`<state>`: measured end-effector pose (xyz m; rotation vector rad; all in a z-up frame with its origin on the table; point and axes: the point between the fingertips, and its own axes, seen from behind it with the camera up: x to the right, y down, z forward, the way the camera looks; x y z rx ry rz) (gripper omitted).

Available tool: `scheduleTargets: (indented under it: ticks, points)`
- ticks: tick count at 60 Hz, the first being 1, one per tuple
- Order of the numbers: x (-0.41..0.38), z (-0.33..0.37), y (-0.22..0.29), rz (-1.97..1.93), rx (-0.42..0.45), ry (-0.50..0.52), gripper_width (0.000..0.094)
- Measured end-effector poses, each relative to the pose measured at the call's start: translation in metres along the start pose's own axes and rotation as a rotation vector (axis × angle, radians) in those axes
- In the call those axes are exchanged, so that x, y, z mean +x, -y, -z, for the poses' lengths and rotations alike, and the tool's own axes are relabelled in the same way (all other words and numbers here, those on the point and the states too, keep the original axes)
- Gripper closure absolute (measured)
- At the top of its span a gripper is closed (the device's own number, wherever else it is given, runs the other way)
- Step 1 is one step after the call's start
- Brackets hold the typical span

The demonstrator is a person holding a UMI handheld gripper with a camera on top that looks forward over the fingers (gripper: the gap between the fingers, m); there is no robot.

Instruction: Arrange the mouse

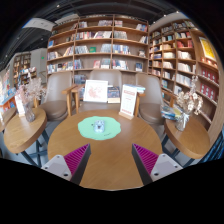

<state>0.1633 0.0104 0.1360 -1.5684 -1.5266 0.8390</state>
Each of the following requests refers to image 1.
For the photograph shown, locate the white sign on wooden base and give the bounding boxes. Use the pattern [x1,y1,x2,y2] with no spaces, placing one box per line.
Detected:
[118,83,138,121]

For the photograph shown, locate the transparent blue computer mouse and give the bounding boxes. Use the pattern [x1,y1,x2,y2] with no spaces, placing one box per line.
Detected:
[93,119,106,134]

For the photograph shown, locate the round wooden side table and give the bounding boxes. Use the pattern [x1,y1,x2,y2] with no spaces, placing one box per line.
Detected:
[3,106,48,168]
[162,114,212,168]

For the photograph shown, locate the small distant wooden bookshelf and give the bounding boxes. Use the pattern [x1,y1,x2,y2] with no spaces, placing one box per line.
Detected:
[12,52,38,89]

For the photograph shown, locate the curved wooden bookshelf unit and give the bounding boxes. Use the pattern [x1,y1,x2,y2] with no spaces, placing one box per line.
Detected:
[148,18,224,134]

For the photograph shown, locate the green cloud-shaped mouse pad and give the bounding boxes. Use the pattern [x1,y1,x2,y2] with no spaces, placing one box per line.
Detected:
[77,115,122,141]

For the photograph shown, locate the pale blue stacked books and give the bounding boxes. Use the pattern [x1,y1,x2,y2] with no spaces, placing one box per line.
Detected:
[128,83,146,94]

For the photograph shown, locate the stack of colourful books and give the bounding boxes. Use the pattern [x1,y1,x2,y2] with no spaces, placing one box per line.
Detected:
[160,104,183,122]

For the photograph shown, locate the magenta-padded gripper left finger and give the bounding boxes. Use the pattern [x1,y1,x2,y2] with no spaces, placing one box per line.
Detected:
[40,143,92,186]

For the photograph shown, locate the white framed picture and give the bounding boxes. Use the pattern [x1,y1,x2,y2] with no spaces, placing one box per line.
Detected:
[82,79,109,103]

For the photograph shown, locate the dark blue standing book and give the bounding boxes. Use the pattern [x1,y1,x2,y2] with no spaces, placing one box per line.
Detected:
[107,85,121,104]

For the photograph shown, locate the small white card stand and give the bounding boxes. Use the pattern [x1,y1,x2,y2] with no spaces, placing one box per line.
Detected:
[14,95,26,118]

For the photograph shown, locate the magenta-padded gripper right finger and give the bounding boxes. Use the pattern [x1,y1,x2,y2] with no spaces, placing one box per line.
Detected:
[131,143,184,187]

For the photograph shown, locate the wide wooden bookshelf unit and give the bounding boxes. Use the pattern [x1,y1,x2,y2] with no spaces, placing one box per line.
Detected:
[45,13,150,84]

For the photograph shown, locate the glass vase with dried flowers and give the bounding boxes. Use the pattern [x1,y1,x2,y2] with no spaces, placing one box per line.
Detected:
[15,77,46,123]
[174,74,204,132]

